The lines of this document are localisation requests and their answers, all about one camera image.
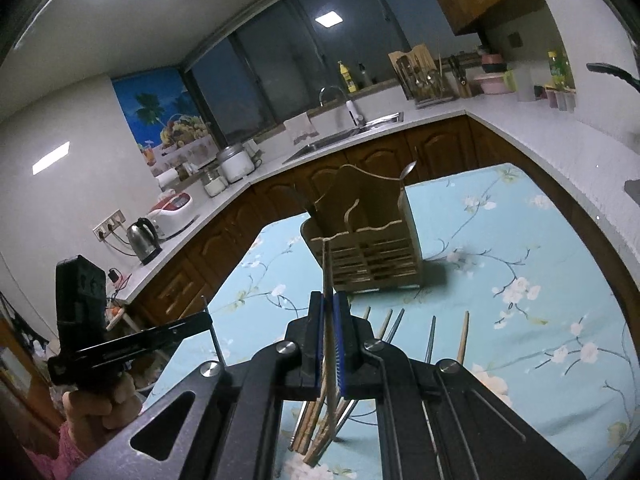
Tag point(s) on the glass jar with white contents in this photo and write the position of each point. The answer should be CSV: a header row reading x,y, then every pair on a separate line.
x,y
215,185

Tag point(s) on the steel electric kettle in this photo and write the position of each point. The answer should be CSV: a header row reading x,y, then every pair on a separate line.
x,y
145,242

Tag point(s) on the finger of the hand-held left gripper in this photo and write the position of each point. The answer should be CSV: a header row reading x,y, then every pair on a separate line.
x,y
170,330

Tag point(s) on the white dish cloth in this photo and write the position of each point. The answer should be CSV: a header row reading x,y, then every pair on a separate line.
x,y
302,129

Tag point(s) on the printed palm tree poster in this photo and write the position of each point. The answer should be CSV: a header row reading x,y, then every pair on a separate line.
x,y
160,110

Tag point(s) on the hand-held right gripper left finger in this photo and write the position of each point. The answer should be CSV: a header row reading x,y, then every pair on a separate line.
x,y
315,340

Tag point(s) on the wooden utensil holder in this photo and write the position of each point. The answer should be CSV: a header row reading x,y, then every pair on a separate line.
x,y
372,240

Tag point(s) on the dark bottle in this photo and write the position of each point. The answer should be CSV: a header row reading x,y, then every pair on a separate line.
x,y
364,76

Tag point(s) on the light blue floral tablecloth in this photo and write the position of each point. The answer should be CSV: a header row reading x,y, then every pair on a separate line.
x,y
500,260

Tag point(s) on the dark wall plate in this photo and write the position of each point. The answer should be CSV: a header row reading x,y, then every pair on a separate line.
x,y
515,41

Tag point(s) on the knife block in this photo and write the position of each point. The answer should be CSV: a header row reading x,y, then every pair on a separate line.
x,y
462,85

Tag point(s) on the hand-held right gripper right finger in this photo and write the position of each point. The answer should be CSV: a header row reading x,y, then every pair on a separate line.
x,y
343,340

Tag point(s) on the paper towel roll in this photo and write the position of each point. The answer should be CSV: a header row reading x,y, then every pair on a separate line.
x,y
167,180

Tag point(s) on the grey metal appliance edge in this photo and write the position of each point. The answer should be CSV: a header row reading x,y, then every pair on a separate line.
x,y
633,185

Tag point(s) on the red and white rice cooker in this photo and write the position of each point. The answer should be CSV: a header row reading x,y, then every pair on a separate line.
x,y
172,215

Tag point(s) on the person's left hand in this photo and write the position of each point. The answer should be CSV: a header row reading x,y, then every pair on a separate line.
x,y
100,405

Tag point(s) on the steel sink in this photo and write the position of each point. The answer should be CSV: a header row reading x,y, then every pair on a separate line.
x,y
330,142

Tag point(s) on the metal chopstick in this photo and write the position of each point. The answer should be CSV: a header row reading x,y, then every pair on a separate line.
x,y
367,313
212,330
430,340
395,325

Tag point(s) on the yellow green drink bottle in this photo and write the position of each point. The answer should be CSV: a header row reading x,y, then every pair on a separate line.
x,y
556,70

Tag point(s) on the steel faucet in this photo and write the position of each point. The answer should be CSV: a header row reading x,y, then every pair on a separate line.
x,y
352,110

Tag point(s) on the wall socket strip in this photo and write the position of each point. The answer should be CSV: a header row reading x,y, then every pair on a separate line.
x,y
107,225

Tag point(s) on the kitchen window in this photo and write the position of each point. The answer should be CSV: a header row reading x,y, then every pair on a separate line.
x,y
300,60

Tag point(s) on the white pot with steel lid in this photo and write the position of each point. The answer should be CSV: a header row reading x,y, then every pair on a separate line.
x,y
235,165

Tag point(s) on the metal spoon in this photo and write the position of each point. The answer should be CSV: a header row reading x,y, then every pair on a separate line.
x,y
407,172

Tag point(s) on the wooden cutting board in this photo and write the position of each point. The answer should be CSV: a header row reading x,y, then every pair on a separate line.
x,y
407,57

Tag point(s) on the small white container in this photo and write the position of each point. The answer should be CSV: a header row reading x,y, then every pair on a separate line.
x,y
251,152

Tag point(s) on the black power adapter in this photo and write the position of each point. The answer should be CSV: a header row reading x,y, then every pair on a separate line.
x,y
113,276

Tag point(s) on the row of small spice jars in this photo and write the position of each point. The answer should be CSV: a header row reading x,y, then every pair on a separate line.
x,y
560,99

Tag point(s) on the pink basin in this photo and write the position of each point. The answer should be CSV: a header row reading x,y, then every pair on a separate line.
x,y
492,85

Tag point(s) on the dish rack with cutlery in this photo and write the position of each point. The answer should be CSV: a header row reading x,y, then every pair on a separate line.
x,y
425,85

